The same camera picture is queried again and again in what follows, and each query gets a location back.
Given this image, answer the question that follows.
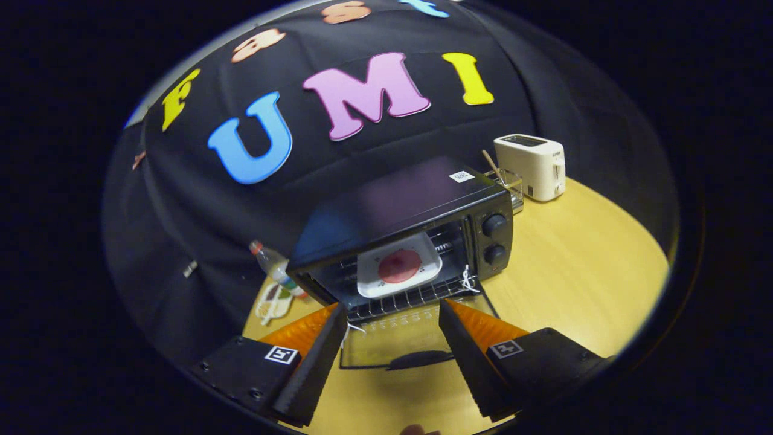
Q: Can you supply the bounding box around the black toaster oven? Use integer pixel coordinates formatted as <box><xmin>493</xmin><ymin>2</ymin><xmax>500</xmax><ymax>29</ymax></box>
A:
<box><xmin>286</xmin><ymin>156</ymin><xmax>515</xmax><ymax>370</ymax></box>

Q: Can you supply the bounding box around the small white snack tray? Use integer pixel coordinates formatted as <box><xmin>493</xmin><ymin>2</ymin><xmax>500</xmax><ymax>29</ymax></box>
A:
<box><xmin>255</xmin><ymin>283</ymin><xmax>295</xmax><ymax>326</ymax></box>

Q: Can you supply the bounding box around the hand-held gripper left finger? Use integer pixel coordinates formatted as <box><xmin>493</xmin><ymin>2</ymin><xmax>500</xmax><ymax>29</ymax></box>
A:
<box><xmin>193</xmin><ymin>302</ymin><xmax>349</xmax><ymax>427</ymax></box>

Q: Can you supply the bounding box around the pink round food slice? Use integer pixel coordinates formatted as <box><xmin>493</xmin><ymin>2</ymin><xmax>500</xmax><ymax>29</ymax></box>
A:
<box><xmin>378</xmin><ymin>250</ymin><xmax>423</xmax><ymax>285</ymax></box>

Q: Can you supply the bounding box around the black backdrop cloth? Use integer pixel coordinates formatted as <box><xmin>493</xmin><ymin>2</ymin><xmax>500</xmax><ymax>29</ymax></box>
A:
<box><xmin>103</xmin><ymin>0</ymin><xmax>680</xmax><ymax>363</ymax></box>

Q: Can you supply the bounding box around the wooden stick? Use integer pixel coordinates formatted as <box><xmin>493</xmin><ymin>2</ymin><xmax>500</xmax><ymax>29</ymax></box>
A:
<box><xmin>481</xmin><ymin>149</ymin><xmax>505</xmax><ymax>185</ymax></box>

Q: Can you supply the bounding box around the wire mesh holder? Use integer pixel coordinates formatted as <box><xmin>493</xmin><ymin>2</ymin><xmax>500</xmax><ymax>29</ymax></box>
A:
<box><xmin>483</xmin><ymin>168</ymin><xmax>525</xmax><ymax>213</ymax></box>

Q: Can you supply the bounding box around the white square plate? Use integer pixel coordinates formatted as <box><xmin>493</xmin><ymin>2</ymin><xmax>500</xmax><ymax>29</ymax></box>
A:
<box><xmin>356</xmin><ymin>233</ymin><xmax>443</xmax><ymax>300</ymax></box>

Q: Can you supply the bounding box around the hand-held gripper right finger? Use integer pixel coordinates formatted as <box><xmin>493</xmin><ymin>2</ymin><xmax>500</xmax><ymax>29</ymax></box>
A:
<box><xmin>438</xmin><ymin>298</ymin><xmax>608</xmax><ymax>422</ymax></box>

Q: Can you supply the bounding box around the white pop-up toaster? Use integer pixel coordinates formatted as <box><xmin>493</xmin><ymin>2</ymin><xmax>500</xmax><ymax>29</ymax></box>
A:
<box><xmin>493</xmin><ymin>134</ymin><xmax>566</xmax><ymax>202</ymax></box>

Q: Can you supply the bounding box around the clear plastic bottle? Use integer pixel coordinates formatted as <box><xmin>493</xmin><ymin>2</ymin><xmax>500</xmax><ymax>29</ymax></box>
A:
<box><xmin>249</xmin><ymin>240</ymin><xmax>307</xmax><ymax>298</ymax></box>

